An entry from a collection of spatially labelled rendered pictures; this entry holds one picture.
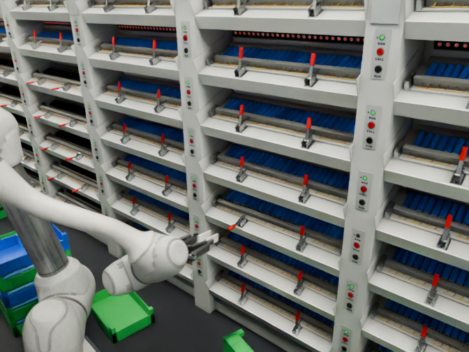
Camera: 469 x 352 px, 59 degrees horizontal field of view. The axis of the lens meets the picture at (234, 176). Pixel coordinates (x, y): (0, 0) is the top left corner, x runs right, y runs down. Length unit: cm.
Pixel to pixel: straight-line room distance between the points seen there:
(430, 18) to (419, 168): 38
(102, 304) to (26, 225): 86
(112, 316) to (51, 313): 75
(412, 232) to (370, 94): 41
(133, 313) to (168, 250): 102
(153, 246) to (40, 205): 31
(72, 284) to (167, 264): 48
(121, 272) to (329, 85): 79
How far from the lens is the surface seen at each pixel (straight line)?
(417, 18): 113
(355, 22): 117
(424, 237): 127
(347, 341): 158
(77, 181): 261
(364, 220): 129
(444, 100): 114
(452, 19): 111
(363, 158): 122
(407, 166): 121
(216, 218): 168
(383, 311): 152
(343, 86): 123
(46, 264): 147
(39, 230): 142
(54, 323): 135
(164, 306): 209
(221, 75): 145
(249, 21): 135
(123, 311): 210
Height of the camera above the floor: 135
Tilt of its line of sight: 24 degrees down
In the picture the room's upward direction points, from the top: 1 degrees counter-clockwise
